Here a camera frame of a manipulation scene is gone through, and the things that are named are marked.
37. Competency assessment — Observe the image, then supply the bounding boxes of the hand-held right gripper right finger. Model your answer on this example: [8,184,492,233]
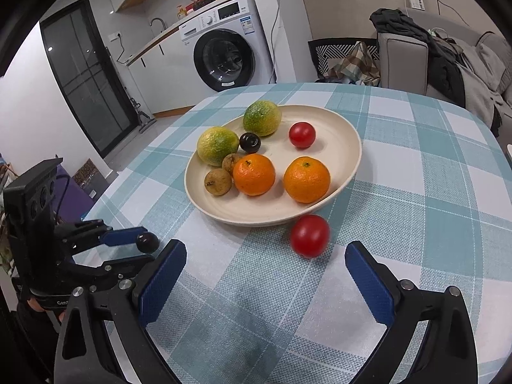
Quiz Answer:
[345,241,478,384]

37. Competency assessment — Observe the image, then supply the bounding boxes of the person's left hand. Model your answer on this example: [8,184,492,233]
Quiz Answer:
[24,297,67,324]

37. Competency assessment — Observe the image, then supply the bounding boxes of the beige oval plate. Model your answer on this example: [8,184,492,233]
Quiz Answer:
[184,105,363,228]

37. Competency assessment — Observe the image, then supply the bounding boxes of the dark purple grape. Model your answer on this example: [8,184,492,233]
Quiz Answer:
[136,232,161,254]
[239,132,262,154]

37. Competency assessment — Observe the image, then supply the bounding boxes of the purple bag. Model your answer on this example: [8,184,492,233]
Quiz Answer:
[54,166,93,225]

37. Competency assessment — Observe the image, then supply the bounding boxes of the plaid cloth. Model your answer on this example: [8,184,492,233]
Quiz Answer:
[324,41,380,86]

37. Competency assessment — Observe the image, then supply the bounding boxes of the black glass door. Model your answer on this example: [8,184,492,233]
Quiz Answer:
[40,0,137,158]

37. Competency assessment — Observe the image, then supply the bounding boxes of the white washing machine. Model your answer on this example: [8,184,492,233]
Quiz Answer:
[179,0,275,92]

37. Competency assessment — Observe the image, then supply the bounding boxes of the white wall cable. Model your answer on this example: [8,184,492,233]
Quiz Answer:
[270,0,297,84]

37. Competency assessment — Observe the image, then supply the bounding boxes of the person's left forearm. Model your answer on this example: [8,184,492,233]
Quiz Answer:
[12,308,60,384]

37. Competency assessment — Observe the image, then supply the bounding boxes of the patterned brown box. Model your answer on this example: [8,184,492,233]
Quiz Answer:
[72,159,100,190]

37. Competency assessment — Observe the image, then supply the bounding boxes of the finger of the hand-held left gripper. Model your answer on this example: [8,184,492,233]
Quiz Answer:
[72,254,158,284]
[54,219,148,253]

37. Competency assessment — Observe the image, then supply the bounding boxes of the grey blanket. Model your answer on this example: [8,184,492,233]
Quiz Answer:
[456,54,505,129]

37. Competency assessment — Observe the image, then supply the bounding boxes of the brown longan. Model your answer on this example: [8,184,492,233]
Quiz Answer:
[222,153,243,175]
[204,168,233,196]

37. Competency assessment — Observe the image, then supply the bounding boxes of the red tomato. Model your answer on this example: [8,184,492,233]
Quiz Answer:
[290,214,331,259]
[289,122,316,148]

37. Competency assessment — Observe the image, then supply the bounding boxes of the dark clothes pile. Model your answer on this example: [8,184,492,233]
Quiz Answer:
[370,8,467,107]

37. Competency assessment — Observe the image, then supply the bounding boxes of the grey sofa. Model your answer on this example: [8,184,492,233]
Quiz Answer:
[378,8,512,137]

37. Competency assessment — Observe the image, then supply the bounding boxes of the black chair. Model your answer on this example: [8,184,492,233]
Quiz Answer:
[308,38,380,84]

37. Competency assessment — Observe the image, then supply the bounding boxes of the grey pillow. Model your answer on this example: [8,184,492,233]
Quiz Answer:
[474,32,512,92]

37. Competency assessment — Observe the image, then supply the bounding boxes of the yellow-green citrus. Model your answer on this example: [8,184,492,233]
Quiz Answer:
[196,126,241,166]

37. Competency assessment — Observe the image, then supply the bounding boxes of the kitchen counter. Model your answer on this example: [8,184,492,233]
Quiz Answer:
[126,18,188,67]

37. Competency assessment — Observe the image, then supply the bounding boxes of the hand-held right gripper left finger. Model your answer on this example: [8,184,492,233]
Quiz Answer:
[54,239,188,384]

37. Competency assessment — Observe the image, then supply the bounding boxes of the floor mop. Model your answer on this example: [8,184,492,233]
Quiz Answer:
[130,96,156,134]

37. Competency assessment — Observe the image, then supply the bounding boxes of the teal plaid tablecloth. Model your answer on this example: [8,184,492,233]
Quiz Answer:
[82,83,512,384]

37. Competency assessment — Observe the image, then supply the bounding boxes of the green citrus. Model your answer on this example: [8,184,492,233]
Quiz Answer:
[243,100,283,137]

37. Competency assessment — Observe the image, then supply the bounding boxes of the orange mandarin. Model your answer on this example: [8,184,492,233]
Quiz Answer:
[283,156,331,204]
[233,154,276,196]

